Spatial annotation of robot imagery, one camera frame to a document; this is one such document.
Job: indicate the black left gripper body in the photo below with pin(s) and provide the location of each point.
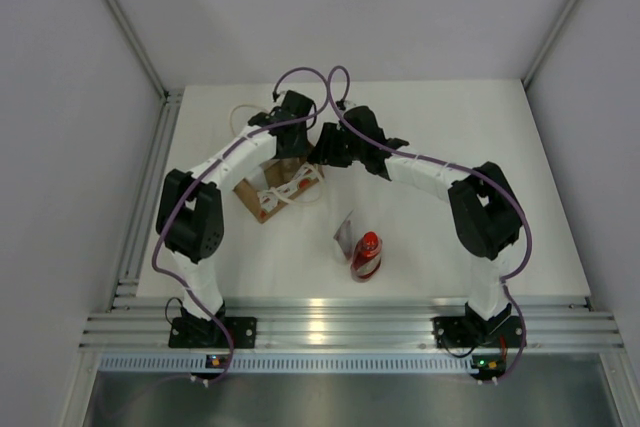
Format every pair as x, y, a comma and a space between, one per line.
299, 148

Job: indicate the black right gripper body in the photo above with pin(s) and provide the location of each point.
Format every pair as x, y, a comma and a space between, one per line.
338, 148

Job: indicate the burlap watermelon canvas bag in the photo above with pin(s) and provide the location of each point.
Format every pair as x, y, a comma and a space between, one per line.
304, 189

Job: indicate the clear plastic tube pack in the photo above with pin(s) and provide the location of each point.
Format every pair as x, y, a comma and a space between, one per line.
344, 239

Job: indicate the red shampoo bottle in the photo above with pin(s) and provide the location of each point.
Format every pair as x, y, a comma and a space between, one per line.
367, 257

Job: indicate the clear bottle grey cap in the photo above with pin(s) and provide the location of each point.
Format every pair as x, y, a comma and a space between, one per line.
291, 165

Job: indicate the white bottle grey cap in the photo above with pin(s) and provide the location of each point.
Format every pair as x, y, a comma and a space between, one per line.
257, 179

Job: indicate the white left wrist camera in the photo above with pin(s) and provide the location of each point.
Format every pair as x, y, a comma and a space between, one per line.
278, 97

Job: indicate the perforated cable duct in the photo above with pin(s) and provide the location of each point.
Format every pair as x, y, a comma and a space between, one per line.
290, 363

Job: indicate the aluminium rail base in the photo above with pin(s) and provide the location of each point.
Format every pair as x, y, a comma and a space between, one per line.
137, 324

